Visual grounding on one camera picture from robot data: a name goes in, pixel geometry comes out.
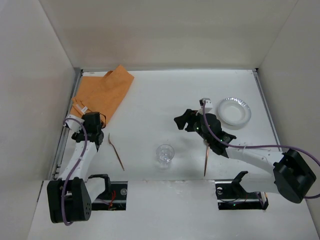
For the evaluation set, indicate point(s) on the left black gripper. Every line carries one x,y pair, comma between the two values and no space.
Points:
93,119

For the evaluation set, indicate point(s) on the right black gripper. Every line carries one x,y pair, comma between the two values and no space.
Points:
189,121

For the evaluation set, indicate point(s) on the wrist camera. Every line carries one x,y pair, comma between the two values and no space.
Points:
205,106
73,123

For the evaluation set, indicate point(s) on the clear drinking glass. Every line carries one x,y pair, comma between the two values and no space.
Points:
164,156

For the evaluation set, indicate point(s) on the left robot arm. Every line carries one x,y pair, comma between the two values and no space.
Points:
72,194

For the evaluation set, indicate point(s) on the white plate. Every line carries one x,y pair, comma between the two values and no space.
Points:
234,111

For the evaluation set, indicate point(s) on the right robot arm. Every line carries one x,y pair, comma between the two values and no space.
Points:
284,173

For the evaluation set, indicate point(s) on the copper spoon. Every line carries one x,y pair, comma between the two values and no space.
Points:
206,158

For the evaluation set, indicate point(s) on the orange cloth placemat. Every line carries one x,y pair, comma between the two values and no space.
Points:
102,94

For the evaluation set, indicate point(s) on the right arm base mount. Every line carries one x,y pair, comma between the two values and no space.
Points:
232,196

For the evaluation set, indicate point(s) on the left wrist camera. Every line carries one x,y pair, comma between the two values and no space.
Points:
73,123

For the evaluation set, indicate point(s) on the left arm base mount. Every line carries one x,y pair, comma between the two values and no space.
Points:
114,199

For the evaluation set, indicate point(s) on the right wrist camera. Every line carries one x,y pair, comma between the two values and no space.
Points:
205,106

